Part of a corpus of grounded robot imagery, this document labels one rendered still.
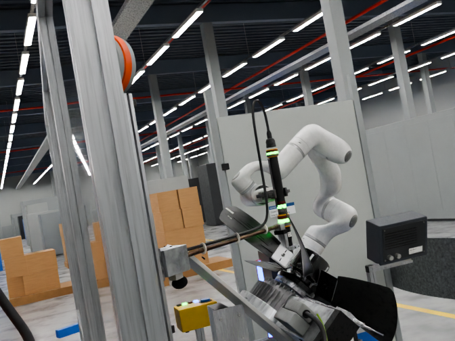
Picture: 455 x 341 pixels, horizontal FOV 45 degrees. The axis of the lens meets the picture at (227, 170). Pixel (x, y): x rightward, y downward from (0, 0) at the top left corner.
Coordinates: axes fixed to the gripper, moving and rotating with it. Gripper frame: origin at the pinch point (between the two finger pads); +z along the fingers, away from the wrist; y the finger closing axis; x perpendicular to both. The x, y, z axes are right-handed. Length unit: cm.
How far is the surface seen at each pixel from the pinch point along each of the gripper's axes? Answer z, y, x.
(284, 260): 8.0, 5.7, -23.0
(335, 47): -564, -383, 195
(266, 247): 7.2, 11.2, -17.3
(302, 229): -179, -91, -33
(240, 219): 0.8, 16.4, -6.7
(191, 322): -31, 33, -45
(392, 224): -29, -64, -24
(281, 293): 17.1, 12.7, -31.6
